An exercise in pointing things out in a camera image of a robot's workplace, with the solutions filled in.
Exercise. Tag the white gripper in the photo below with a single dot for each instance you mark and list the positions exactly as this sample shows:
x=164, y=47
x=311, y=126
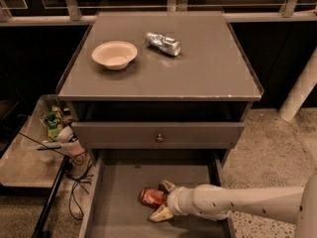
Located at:
x=177, y=199

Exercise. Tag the red coke can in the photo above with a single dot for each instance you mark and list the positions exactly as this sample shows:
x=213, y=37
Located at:
x=153, y=197

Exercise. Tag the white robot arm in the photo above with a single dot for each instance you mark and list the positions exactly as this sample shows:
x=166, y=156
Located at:
x=271, y=174

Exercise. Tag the open middle drawer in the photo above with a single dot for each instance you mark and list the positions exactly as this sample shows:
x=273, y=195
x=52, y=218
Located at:
x=115, y=209

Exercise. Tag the top drawer with knob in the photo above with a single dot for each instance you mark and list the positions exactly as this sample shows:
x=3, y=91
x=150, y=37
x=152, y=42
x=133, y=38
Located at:
x=158, y=135

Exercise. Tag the grey drawer cabinet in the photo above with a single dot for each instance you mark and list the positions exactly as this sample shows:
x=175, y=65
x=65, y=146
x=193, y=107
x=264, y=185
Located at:
x=209, y=81

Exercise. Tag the crushed silver can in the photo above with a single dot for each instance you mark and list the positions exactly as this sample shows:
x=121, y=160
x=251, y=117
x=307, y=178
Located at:
x=165, y=44

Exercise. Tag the white cup in bin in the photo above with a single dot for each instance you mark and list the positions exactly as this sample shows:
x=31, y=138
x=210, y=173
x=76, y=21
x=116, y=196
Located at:
x=65, y=135

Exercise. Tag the green snack bag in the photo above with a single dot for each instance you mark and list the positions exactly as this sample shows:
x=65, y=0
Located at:
x=53, y=121

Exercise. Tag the white paper bowl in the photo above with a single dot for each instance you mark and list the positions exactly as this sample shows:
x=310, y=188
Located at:
x=115, y=55

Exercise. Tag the metal railing frame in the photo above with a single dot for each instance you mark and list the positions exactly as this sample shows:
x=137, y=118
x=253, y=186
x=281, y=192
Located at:
x=84, y=12

